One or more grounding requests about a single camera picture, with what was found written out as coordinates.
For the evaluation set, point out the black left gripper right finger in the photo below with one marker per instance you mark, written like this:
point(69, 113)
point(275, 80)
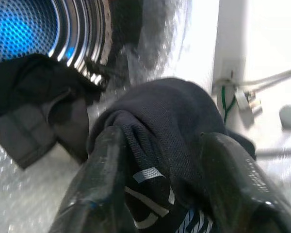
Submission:
point(237, 194)

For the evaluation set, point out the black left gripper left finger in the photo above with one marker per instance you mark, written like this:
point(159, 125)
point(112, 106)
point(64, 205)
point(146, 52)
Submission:
point(99, 189)

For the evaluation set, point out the navy mesh sports garment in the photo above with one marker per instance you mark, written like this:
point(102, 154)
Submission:
point(165, 121)

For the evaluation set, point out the black garment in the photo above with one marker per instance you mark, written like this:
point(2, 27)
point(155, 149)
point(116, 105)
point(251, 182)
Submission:
point(26, 85)

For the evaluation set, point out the bubble-wrapped white washing machine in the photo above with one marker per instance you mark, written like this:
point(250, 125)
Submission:
point(196, 48)

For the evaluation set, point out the grey rounded object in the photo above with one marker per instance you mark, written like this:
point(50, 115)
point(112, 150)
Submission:
point(289, 117)

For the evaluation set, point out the white plug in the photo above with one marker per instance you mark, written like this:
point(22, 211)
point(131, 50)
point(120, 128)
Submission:
point(242, 99)

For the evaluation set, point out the white upright panel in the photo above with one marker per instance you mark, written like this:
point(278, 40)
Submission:
point(229, 48)

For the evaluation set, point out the perforated steel washer drum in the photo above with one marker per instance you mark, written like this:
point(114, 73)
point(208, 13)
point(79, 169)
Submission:
point(14, 29)

